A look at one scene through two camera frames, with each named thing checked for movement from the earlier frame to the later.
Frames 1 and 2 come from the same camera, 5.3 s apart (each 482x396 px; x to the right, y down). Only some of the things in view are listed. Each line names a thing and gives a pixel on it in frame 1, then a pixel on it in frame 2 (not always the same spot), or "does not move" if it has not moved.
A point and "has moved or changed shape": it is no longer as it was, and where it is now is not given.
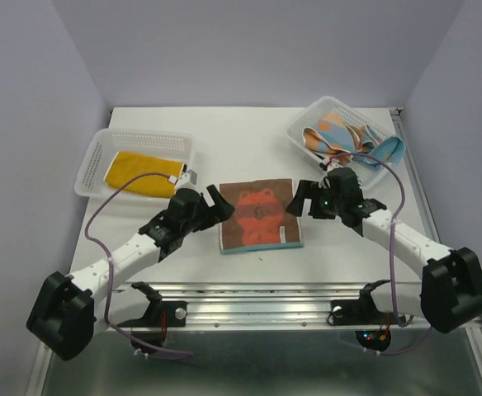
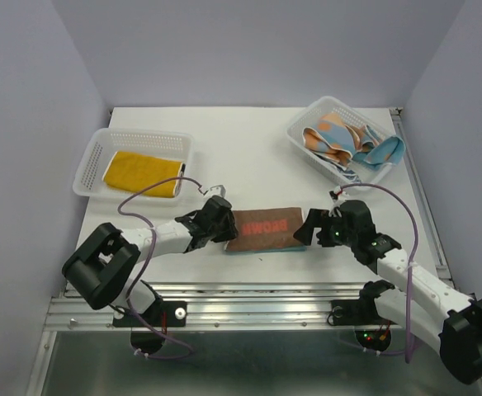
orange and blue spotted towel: [333, 137] does not move
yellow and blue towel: [125, 166] does not move
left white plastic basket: [177, 147] does not move
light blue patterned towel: [389, 151] does not move
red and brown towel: [260, 220] has moved or changed shape
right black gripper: [305, 190] → [315, 219]
